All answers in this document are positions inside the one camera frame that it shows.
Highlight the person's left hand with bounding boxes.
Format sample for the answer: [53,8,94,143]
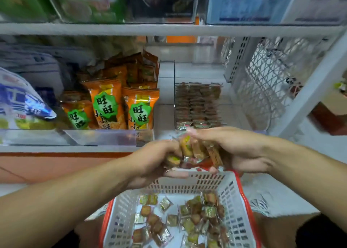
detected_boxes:
[124,139,189,190]

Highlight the person's right hand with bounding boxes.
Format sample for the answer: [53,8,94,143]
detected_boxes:
[187,127,273,175]

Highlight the bundle of snack packets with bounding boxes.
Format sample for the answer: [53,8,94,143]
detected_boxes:
[164,131,224,171]

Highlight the white basket with red rim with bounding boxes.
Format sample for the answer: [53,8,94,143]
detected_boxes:
[99,171,262,248]

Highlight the row of small snack packets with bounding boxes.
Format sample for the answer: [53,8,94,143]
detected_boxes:
[175,82,223,131]

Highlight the pile of small snack packets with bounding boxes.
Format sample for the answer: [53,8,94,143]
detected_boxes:
[130,190,228,248]

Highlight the white metal shelf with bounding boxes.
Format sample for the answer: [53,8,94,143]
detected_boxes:
[0,0,347,154]

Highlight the person's right forearm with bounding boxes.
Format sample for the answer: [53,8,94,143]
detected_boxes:
[267,142,347,232]

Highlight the person's left forearm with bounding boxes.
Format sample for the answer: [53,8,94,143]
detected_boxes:
[0,157,136,248]

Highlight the person's right shoe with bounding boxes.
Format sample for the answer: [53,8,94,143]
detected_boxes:
[248,191,280,218]

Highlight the clear plastic shelf front guard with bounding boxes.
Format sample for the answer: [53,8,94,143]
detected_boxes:
[0,128,155,146]

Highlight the person's right leg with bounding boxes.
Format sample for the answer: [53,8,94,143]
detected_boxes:
[254,213,307,248]

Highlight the person's leg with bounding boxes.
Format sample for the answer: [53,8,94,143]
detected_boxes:
[254,213,307,248]
[75,218,106,248]

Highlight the person's left leg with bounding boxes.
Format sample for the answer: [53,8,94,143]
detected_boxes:
[75,218,106,248]

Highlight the orange shelf base panel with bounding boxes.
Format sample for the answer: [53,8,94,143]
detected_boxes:
[0,152,133,183]

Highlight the person's black shorts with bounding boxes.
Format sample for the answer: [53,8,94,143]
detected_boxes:
[295,213,347,248]

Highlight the group of orange snack bags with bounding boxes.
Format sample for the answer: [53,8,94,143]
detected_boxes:
[60,50,161,131]

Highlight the white perforated side panel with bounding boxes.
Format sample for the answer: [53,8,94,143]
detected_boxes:
[219,36,331,132]

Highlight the brown cardboard box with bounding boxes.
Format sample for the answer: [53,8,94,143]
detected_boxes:
[312,77,347,136]

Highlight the blue white snack bag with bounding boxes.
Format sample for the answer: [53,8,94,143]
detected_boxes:
[0,67,57,130]

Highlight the blue product box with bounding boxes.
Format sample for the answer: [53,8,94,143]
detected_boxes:
[206,0,299,24]

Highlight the black product box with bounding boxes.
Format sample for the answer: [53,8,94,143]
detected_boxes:
[126,0,200,23]

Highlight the green white product box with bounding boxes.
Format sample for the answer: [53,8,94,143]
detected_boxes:
[43,0,128,23]

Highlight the dark green product bag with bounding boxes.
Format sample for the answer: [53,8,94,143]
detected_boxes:
[0,0,57,22]

